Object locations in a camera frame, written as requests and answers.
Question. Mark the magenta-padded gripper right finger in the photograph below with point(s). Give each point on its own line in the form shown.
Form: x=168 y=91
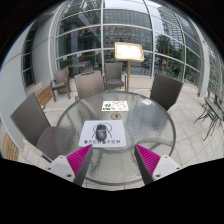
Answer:
x=149 y=160

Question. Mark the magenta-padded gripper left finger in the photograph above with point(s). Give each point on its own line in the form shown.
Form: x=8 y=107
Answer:
x=78 y=160

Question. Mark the black computer mouse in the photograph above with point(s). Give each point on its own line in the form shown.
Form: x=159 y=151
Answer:
x=100 y=132

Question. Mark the grey wicker chair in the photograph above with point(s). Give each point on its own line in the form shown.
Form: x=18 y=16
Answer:
x=30 y=118
x=61 y=76
x=114 y=71
x=166 y=89
x=89 y=83

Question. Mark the colourful picture menu card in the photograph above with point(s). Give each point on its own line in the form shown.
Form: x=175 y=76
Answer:
x=115 y=106

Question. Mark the wooden slat bench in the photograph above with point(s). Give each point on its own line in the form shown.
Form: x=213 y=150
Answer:
x=10 y=148
x=44 y=95

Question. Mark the green metal folding furniture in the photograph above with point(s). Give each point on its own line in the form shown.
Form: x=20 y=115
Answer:
x=213 y=111

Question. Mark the gold-framed menu stand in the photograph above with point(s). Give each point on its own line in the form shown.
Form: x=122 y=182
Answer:
x=129 y=51

